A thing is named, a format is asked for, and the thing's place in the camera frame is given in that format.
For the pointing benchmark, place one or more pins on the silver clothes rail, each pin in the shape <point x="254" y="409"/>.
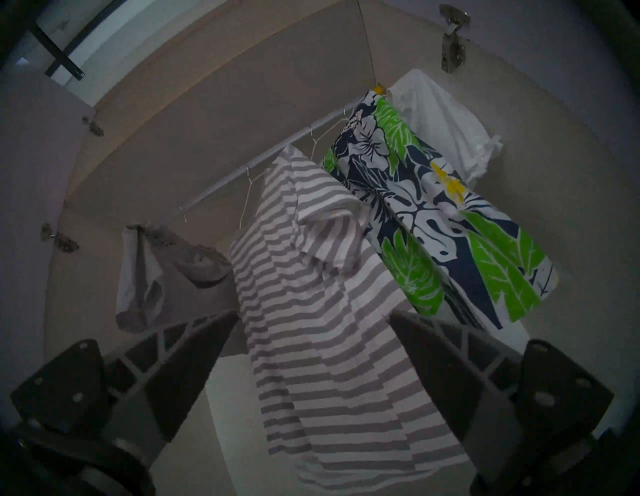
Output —
<point x="280" y="150"/>

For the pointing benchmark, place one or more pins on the plain grey shirt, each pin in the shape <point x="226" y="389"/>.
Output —
<point x="175" y="285"/>

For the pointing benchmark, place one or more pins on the plain white shirt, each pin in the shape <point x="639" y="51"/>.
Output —
<point x="445" y="120"/>

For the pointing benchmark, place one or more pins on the grey white striped shirt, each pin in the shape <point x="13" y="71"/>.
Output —
<point x="325" y="325"/>

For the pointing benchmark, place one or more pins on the silver door hinge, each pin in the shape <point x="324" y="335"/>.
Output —
<point x="94" y="127"/>
<point x="453" y="47"/>
<point x="62" y="242"/>

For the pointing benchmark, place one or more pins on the tropical leaf print shorts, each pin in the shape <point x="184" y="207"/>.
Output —
<point x="435" y="225"/>

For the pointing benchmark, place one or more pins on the lilac wardrobe door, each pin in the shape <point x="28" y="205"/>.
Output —
<point x="550" y="50"/>
<point x="30" y="175"/>

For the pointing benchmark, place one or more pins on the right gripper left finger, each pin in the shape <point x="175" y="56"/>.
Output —
<point x="150" y="380"/>

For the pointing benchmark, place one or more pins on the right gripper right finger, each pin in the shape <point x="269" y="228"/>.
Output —
<point x="480" y="390"/>

